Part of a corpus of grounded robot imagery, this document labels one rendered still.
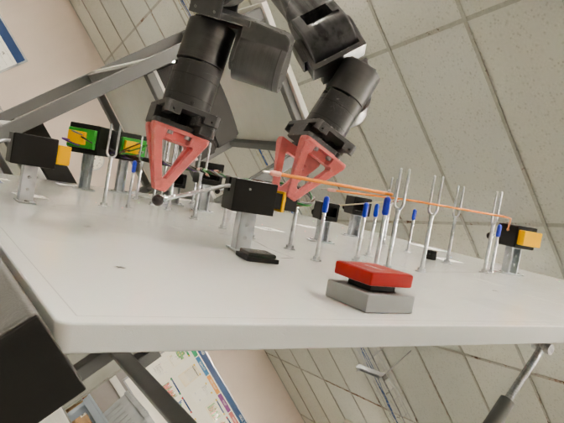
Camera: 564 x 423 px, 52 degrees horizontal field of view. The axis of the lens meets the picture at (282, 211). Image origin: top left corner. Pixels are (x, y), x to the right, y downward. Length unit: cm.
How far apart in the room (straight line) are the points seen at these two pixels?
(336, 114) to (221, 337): 44
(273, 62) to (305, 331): 35
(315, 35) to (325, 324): 47
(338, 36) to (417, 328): 44
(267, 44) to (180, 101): 12
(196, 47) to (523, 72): 262
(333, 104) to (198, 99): 18
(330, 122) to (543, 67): 243
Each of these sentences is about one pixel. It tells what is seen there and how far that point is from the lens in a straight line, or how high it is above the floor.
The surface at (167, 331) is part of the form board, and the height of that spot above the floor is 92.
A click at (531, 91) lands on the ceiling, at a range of 321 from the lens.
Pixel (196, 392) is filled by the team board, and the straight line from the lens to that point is 904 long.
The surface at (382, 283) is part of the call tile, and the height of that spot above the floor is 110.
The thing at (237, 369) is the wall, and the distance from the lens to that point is 923.
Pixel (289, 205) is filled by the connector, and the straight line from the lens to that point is 74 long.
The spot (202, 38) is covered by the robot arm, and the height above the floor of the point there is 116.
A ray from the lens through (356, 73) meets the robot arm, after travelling 78.
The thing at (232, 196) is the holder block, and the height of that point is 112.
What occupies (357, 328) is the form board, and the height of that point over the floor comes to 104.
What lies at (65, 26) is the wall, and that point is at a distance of 858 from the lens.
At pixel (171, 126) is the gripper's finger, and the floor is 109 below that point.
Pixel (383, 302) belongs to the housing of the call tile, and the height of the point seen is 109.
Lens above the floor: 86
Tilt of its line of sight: 24 degrees up
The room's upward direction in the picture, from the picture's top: 57 degrees clockwise
